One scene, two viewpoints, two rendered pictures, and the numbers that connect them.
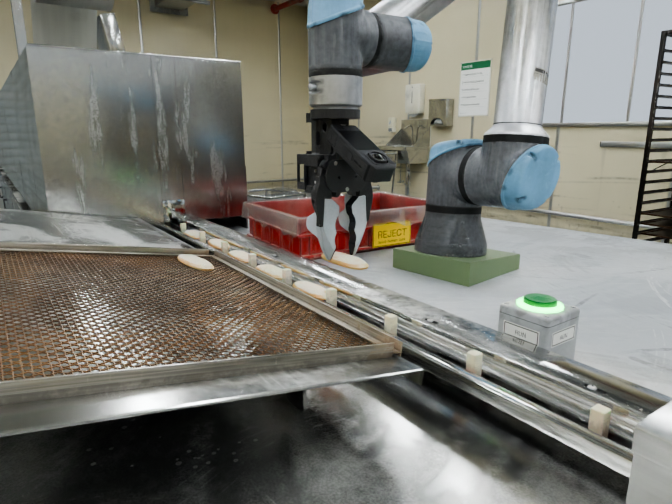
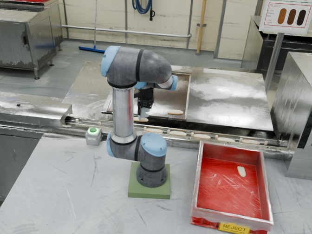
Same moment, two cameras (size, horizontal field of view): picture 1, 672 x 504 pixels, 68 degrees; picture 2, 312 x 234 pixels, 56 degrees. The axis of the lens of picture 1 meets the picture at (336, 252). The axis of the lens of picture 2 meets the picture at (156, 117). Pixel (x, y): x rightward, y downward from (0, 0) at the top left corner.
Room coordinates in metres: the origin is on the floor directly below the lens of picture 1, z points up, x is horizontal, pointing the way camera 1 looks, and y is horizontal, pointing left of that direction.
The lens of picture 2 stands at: (1.75, -1.02, 1.87)
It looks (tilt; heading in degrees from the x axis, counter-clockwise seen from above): 33 degrees down; 132
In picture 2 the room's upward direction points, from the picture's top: 3 degrees clockwise
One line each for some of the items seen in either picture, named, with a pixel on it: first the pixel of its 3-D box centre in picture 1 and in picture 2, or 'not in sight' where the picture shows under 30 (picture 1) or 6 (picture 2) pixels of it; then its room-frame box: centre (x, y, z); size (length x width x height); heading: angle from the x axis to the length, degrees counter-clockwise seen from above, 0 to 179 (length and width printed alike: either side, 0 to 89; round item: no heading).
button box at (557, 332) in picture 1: (534, 346); (94, 138); (0.59, -0.25, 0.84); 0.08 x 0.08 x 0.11; 35
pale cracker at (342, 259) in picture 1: (343, 258); (139, 119); (0.71, -0.01, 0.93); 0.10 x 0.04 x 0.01; 35
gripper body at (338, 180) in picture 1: (332, 153); (145, 96); (0.74, 0.01, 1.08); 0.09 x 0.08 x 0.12; 35
